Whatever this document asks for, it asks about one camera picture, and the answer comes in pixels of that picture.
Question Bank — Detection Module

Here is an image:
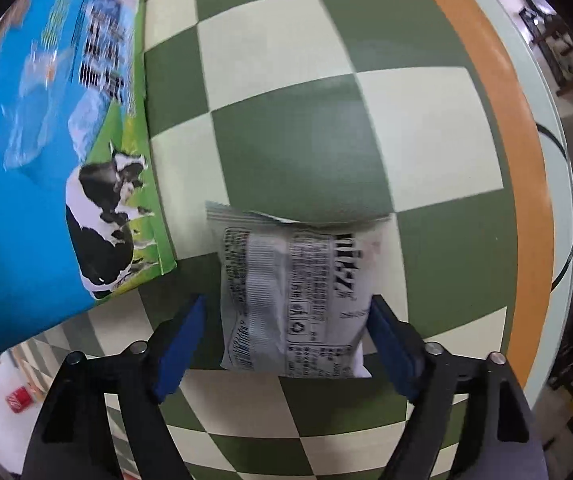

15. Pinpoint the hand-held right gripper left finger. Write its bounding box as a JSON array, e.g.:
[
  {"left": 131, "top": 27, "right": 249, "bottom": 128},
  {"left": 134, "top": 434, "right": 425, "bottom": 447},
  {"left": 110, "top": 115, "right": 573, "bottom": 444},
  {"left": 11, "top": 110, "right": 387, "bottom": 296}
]
[{"left": 20, "top": 294, "right": 208, "bottom": 480}]

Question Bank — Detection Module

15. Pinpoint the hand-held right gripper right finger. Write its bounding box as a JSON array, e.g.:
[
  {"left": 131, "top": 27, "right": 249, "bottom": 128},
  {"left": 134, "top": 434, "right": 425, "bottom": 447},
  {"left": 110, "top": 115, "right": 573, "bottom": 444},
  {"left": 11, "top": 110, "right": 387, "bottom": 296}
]
[{"left": 365, "top": 294, "right": 550, "bottom": 480}]

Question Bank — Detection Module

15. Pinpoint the white printed snack packet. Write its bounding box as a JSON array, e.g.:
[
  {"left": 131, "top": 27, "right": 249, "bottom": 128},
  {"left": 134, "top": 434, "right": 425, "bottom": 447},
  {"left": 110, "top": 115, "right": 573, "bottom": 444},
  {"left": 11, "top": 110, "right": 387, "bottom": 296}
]
[{"left": 205, "top": 201, "right": 394, "bottom": 380}]

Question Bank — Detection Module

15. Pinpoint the red soda can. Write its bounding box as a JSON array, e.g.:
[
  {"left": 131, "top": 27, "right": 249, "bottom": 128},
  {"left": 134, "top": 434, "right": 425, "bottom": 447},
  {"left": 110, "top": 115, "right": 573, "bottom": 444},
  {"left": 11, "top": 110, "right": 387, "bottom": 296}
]
[{"left": 6, "top": 388, "right": 38, "bottom": 414}]

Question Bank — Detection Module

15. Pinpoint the green checkered tablecloth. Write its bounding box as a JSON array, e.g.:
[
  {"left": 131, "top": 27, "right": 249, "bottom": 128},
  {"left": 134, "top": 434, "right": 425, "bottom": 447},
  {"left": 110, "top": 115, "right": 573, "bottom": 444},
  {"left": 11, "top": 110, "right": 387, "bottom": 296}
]
[{"left": 9, "top": 0, "right": 573, "bottom": 480}]

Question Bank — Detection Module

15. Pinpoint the blue green cow carton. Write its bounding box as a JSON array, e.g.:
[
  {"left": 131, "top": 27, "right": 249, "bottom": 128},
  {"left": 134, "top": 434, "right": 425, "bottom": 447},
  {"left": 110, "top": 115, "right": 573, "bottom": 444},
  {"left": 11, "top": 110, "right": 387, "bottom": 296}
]
[{"left": 0, "top": 0, "right": 178, "bottom": 361}]

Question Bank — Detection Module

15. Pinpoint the dark furniture frame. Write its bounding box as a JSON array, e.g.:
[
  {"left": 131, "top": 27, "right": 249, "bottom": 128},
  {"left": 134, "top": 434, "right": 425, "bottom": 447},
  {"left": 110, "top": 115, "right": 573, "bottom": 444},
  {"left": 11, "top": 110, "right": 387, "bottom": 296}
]
[{"left": 519, "top": 0, "right": 573, "bottom": 98}]

